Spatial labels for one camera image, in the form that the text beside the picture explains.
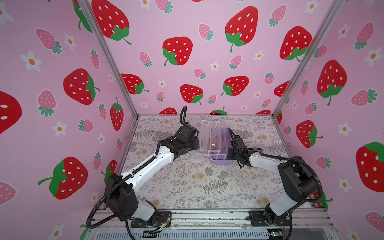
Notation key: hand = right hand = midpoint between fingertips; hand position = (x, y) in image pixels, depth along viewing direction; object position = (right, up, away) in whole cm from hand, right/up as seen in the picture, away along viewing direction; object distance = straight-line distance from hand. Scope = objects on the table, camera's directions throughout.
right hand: (228, 152), depth 96 cm
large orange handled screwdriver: (-10, +6, -7) cm, 14 cm away
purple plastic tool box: (-7, +8, -9) cm, 14 cm away
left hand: (-20, +8, -15) cm, 26 cm away
